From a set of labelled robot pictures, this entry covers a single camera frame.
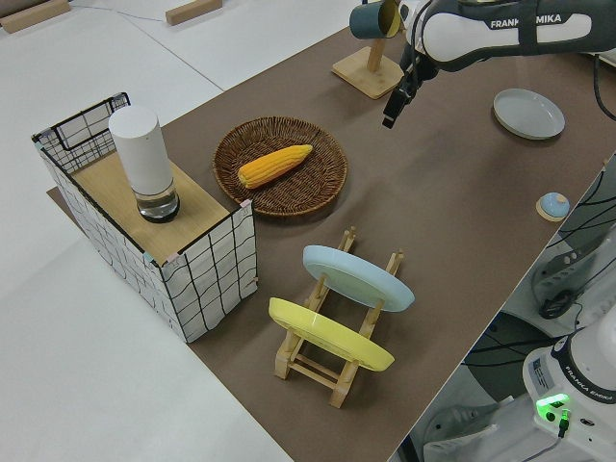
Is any yellow plate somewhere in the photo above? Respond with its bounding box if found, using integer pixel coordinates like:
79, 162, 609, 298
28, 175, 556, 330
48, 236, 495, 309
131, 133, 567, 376
268, 296, 397, 372

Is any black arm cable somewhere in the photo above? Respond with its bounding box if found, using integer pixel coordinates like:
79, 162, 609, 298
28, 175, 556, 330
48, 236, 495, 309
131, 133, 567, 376
592, 50, 616, 124

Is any wooden dish rack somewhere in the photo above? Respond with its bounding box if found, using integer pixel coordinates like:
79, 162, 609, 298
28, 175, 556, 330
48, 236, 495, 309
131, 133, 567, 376
273, 226, 405, 409

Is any brown wicker basket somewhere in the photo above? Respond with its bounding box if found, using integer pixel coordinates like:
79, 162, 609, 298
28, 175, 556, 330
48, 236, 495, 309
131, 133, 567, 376
212, 115, 349, 222

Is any teal mug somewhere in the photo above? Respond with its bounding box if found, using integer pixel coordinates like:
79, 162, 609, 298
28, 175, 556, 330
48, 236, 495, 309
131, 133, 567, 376
348, 0, 403, 40

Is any light blue plate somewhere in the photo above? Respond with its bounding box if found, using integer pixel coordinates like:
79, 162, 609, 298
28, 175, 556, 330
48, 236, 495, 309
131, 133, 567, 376
302, 244, 416, 313

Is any wooden block bar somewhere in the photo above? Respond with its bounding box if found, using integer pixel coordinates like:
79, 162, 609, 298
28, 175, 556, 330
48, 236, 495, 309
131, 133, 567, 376
0, 0, 72, 34
165, 0, 223, 26

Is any green lit cable plug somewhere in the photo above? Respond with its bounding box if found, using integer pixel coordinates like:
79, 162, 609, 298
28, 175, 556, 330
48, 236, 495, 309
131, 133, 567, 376
552, 406, 574, 439

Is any gray plate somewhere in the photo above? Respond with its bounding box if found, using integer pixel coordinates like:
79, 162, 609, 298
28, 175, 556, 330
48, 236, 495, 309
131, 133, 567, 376
492, 88, 567, 141

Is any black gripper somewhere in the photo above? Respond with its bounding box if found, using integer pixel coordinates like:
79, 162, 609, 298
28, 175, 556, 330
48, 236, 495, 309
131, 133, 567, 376
382, 71, 421, 128

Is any yellow corn cob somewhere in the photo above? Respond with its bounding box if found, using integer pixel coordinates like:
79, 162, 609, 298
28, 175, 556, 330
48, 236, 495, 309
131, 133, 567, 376
237, 143, 315, 191

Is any white cylinder with clear base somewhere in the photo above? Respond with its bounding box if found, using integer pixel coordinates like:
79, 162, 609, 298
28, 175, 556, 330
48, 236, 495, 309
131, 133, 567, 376
107, 106, 182, 224

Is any wire grid box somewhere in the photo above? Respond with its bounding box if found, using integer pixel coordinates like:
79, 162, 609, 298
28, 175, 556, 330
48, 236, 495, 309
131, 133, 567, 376
31, 90, 260, 345

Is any brown table mat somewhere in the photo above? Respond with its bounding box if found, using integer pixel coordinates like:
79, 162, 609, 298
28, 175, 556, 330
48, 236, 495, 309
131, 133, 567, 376
45, 21, 616, 462

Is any wooden mug tree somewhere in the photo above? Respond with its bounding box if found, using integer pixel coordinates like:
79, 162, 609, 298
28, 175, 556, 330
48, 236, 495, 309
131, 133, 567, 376
331, 0, 404, 101

